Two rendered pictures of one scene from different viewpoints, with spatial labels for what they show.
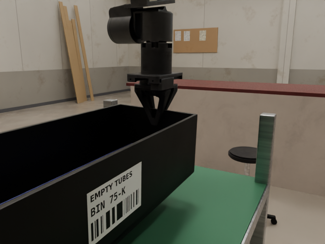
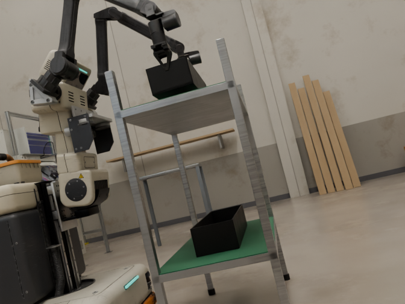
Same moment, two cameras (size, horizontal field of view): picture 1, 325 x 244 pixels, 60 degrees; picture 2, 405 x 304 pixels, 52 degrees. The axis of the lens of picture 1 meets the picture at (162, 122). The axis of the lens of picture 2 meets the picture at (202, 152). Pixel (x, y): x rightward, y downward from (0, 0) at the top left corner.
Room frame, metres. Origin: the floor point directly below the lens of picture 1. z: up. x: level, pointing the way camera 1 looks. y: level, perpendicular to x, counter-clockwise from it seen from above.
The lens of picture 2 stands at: (2.07, -0.50, 0.65)
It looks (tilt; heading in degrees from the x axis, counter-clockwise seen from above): 3 degrees up; 160
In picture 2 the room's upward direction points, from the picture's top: 14 degrees counter-clockwise
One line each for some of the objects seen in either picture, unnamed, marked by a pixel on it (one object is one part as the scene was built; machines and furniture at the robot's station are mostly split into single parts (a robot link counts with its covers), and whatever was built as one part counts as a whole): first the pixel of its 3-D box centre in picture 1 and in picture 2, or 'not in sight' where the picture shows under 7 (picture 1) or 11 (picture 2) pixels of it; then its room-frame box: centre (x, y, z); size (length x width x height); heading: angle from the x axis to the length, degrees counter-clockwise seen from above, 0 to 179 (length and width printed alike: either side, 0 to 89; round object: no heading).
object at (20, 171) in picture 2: not in sight; (18, 174); (-0.14, -0.64, 0.87); 0.23 x 0.15 x 0.11; 152
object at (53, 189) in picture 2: not in sight; (85, 198); (-0.06, -0.36, 0.68); 0.28 x 0.27 x 0.25; 152
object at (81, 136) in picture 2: not in sight; (89, 129); (0.05, -0.28, 0.99); 0.28 x 0.16 x 0.22; 152
